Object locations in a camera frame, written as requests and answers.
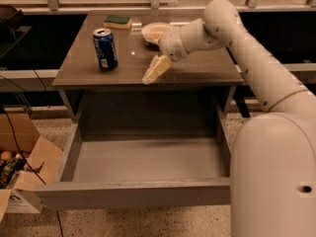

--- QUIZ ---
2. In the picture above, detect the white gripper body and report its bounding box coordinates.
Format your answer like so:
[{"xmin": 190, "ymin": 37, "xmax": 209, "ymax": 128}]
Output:
[{"xmin": 159, "ymin": 27, "xmax": 189, "ymax": 61}]

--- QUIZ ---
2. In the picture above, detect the green yellow sponge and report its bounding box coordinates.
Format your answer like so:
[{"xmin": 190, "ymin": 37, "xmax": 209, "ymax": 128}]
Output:
[{"xmin": 104, "ymin": 15, "xmax": 132, "ymax": 30}]

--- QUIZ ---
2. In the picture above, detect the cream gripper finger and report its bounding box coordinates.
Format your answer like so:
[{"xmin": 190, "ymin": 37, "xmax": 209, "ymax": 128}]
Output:
[
  {"xmin": 142, "ymin": 55, "xmax": 171, "ymax": 85},
  {"xmin": 146, "ymin": 32, "xmax": 164, "ymax": 45}
]

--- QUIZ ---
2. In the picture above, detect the black cable on floor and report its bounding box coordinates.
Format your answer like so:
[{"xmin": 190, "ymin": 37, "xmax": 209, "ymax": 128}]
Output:
[{"xmin": 0, "ymin": 27, "xmax": 64, "ymax": 237}]

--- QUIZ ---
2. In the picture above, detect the white ceramic bowl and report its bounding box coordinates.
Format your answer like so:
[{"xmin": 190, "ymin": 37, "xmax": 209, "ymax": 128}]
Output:
[{"xmin": 141, "ymin": 23, "xmax": 173, "ymax": 45}]

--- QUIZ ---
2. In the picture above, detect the cardboard box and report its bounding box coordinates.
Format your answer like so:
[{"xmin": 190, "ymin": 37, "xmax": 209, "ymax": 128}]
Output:
[{"xmin": 0, "ymin": 114, "xmax": 62, "ymax": 220}]

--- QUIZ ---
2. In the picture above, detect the dark device on left shelf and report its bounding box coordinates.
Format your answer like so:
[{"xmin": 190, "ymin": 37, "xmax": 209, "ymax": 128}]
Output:
[{"xmin": 0, "ymin": 5, "xmax": 24, "ymax": 30}]

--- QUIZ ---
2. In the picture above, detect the orange fruit in box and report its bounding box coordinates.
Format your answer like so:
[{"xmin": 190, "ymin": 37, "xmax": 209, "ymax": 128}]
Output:
[{"xmin": 0, "ymin": 151, "xmax": 13, "ymax": 161}]

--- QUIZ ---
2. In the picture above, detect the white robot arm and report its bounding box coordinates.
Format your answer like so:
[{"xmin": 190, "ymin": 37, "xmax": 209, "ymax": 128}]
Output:
[{"xmin": 142, "ymin": 0, "xmax": 316, "ymax": 237}]

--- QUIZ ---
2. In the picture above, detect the open grey top drawer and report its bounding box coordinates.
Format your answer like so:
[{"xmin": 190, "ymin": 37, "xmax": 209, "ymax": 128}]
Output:
[{"xmin": 34, "ymin": 90, "xmax": 238, "ymax": 211}]

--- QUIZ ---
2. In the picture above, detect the blue pepsi can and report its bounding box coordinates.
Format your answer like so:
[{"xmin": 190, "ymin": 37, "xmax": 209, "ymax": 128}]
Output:
[{"xmin": 93, "ymin": 28, "xmax": 119, "ymax": 71}]

